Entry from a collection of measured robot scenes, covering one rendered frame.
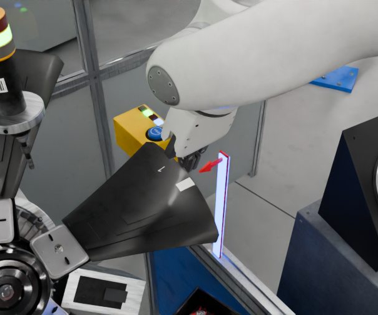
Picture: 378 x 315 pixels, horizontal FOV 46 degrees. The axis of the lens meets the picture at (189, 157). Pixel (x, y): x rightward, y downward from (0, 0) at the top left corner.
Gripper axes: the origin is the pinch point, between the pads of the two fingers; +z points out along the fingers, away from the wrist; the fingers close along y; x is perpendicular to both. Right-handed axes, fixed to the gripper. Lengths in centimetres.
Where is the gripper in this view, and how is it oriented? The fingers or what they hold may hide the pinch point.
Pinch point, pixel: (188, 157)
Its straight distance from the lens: 71.6
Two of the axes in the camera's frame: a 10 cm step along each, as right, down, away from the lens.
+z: -1.9, 5.5, 8.1
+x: 5.9, 7.3, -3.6
